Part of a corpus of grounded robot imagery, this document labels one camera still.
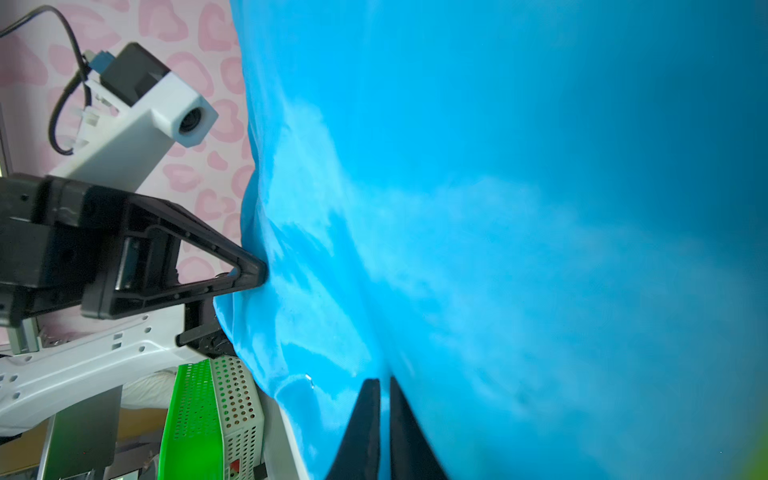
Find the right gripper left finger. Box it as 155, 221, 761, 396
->
326, 379, 381, 480

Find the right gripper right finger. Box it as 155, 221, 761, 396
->
390, 377, 447, 480

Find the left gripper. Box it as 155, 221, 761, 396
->
1, 174, 267, 357

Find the blue raincoat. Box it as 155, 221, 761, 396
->
216, 1, 767, 479

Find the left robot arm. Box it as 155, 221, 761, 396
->
1, 175, 267, 437

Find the green perforated box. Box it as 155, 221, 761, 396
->
157, 356, 267, 480

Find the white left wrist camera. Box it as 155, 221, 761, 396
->
50, 42, 218, 192

